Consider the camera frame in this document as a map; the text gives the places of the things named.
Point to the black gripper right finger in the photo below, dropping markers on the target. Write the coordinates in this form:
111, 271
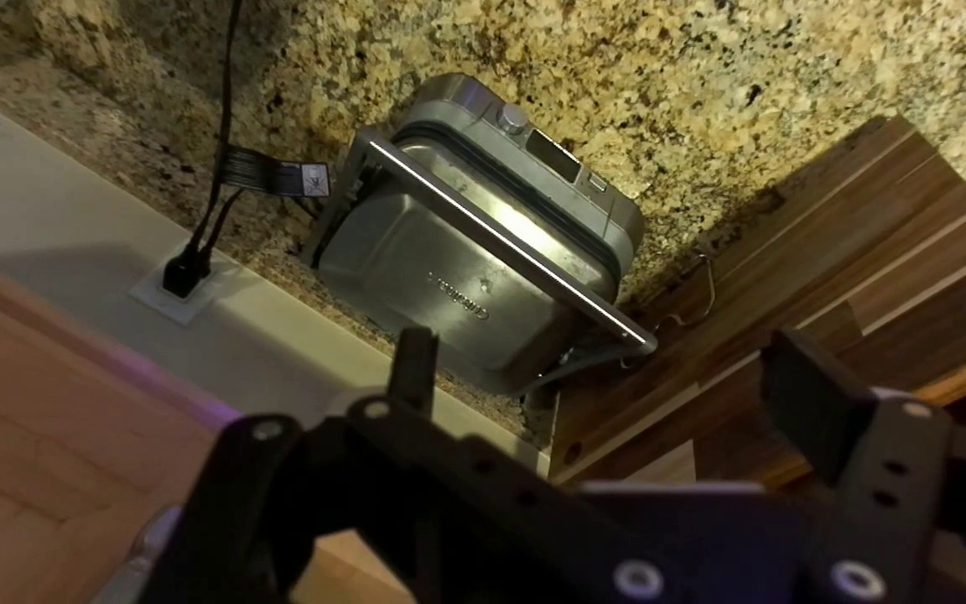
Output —
812, 401

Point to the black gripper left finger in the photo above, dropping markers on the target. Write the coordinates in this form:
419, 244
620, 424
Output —
413, 371

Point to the wooden cabinet door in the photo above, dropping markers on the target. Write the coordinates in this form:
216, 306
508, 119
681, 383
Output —
95, 453

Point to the stainless panini grill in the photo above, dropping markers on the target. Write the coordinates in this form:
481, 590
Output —
463, 218

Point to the wooden cutting board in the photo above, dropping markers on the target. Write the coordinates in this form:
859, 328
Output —
863, 254

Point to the black power plug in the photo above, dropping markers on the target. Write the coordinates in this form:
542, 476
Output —
187, 271

